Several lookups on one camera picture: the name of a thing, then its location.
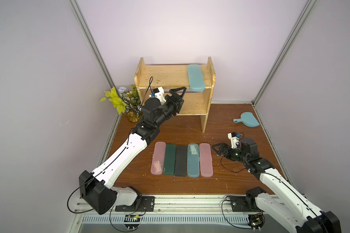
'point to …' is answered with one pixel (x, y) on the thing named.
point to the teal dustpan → (248, 119)
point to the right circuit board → (256, 220)
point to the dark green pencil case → (169, 159)
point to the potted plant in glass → (124, 101)
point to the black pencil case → (180, 166)
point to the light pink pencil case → (158, 158)
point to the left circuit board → (131, 218)
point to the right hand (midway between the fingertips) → (217, 146)
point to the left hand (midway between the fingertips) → (188, 92)
